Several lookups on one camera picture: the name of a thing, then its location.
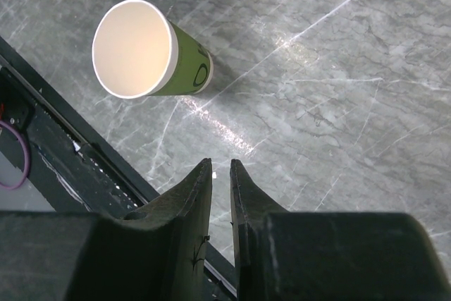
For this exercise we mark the green paper coffee cup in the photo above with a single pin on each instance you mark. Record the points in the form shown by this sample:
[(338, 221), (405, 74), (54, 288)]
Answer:
[(138, 52)]

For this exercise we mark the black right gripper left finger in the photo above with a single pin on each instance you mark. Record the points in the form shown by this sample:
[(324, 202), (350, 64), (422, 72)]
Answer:
[(155, 252)]

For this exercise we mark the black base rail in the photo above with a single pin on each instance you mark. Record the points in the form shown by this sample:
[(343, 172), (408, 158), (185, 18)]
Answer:
[(73, 167)]

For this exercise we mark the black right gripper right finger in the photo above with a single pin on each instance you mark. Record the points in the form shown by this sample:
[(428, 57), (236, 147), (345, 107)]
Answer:
[(292, 255)]

